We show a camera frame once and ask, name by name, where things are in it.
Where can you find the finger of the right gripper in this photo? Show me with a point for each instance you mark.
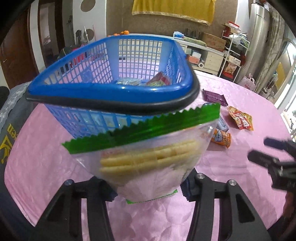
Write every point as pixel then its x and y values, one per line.
pixel 262 159
pixel 287 146

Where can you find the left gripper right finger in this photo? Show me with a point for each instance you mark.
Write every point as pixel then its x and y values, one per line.
pixel 238 219

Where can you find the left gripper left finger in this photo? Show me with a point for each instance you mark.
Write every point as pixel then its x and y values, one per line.
pixel 61 220

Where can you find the red yellow snack bag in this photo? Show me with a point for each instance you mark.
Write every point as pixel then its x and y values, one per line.
pixel 242 120

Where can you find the orange snack bar wrapper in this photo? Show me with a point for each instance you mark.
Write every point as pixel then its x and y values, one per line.
pixel 221 138

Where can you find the blue silver candy packet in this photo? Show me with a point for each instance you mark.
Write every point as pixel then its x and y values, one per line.
pixel 222 125

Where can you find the purple snack packet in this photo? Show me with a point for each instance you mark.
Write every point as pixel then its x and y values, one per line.
pixel 214 98

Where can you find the green edged cracker pack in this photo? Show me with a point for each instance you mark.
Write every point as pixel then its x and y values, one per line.
pixel 149 159

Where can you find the red silver cracker bag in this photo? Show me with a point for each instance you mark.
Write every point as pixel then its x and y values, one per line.
pixel 159 79

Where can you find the blue plastic basket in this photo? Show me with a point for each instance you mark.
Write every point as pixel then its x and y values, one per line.
pixel 80 89

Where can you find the clear white cracker pack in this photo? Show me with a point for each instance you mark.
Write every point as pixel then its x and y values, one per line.
pixel 129 81

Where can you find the pink quilted tablecloth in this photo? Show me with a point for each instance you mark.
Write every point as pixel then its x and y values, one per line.
pixel 38 165

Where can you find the pink tote bag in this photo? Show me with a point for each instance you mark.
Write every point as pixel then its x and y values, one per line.
pixel 248 82

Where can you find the silver standing air conditioner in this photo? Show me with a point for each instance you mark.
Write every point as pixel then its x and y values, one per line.
pixel 253 17

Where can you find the white metal shelf rack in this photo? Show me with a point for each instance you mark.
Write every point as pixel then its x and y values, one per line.
pixel 235 51

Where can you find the patterned beige curtain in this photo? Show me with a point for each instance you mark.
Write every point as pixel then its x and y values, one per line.
pixel 273 47

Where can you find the white tv cabinet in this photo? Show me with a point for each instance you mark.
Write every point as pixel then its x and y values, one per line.
pixel 210 59

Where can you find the brown cardboard box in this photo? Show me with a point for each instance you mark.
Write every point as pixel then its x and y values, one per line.
pixel 214 42

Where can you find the yellow cloth tv cover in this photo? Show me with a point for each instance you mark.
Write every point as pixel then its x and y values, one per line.
pixel 198 11

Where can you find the dark wooden door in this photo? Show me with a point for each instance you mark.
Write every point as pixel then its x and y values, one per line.
pixel 17 58

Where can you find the oranges on blue plate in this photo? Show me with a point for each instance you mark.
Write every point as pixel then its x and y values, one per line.
pixel 125 32

